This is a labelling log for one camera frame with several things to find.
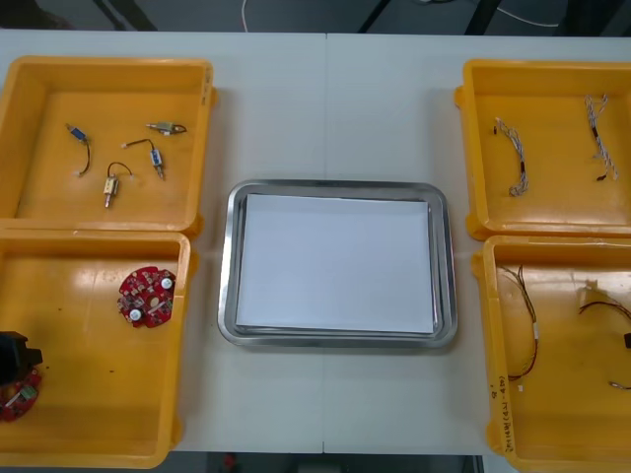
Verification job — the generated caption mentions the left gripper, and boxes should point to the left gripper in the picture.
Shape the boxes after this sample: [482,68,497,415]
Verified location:
[0,332,44,386]

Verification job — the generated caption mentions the red black wire harness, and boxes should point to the red black wire harness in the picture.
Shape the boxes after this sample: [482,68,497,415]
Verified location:
[577,279,631,391]

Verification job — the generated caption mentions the round red circuit board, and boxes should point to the round red circuit board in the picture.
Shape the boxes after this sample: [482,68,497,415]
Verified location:
[0,367,44,424]
[116,264,177,328]

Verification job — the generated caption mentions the brass solenoid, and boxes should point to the brass solenoid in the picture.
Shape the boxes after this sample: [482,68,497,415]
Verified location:
[103,162,134,209]

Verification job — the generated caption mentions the blue-white twisted wire harness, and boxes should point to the blue-white twisted wire harness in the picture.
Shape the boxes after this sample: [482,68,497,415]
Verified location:
[491,116,530,197]

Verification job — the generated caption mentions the blue label solenoid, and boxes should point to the blue label solenoid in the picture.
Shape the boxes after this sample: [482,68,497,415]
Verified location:
[121,139,167,181]
[64,122,93,178]

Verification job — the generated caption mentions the red black green-yellow harness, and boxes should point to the red black green-yellow harness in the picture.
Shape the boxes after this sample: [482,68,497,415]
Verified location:
[495,264,541,394]

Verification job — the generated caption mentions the yellow-orange plastic bin with handwriting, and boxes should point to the yellow-orange plastic bin with handwriting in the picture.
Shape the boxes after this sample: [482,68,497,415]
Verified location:
[470,235,631,473]

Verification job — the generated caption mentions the steel tray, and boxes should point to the steel tray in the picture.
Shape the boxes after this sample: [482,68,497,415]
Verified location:
[217,178,458,350]

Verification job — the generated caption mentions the grey metal solenoid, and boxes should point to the grey metal solenoid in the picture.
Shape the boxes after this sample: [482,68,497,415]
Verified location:
[145,120,187,137]

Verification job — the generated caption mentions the white sheet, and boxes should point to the white sheet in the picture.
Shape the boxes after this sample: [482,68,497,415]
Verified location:
[235,193,438,336]

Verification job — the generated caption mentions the black furniture base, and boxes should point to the black furniture base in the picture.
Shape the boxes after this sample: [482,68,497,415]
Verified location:
[36,0,159,32]

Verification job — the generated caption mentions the black metal leg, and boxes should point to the black metal leg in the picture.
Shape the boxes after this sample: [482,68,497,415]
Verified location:
[357,0,393,34]
[465,0,500,35]

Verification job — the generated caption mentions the white twisted wire harness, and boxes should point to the white twisted wire harness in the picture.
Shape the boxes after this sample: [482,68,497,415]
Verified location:
[584,93,620,182]

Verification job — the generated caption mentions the blue label solenoid, long cable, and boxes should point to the blue label solenoid, long cable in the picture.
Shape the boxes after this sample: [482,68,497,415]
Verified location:
[64,122,93,178]

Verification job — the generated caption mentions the thin white cable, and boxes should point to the thin white cable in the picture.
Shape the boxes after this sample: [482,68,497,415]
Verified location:
[495,4,561,29]

